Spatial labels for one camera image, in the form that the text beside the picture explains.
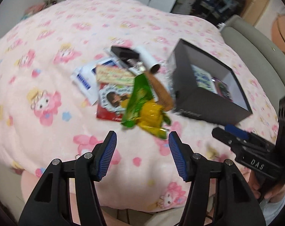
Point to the dark purple packet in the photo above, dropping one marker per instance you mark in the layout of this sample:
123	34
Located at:
223	90

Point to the beige patterned packet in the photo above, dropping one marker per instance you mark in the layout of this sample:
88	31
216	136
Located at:
114	75

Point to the wooden comb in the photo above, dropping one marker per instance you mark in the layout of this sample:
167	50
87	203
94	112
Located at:
160	89

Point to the person's right hand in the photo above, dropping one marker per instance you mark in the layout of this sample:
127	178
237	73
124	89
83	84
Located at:
275	195

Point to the white tube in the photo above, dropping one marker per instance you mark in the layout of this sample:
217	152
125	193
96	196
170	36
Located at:
147	57

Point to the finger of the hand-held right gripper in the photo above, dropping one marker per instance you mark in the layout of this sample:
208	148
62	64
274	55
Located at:
225	139
236	131

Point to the white blue packet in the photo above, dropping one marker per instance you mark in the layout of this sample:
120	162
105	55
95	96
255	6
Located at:
86	82

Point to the white charger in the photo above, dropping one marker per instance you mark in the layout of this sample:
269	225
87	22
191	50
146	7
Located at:
221	26

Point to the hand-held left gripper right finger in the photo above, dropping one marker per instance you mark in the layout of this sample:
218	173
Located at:
177	157

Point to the dark grey cardboard box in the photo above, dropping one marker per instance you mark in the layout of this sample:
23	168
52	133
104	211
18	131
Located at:
199	103

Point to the pink printed blanket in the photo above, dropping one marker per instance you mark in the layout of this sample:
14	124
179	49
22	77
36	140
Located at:
50	40

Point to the small bottle with silver cap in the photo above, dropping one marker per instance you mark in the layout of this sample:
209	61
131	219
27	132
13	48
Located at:
137	67

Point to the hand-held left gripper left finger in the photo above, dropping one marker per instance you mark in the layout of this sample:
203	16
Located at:
107	155

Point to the green yellow corn packet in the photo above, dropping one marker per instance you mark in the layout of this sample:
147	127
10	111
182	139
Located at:
136	98

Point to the blue patterned packet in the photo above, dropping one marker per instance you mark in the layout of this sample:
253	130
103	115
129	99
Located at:
203	77

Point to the red photo card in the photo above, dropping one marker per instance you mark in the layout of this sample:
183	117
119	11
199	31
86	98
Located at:
109	98

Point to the small black box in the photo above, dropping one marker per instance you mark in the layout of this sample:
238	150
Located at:
123	53

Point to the grey green padded headboard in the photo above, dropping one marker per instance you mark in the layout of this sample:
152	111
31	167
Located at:
250	42

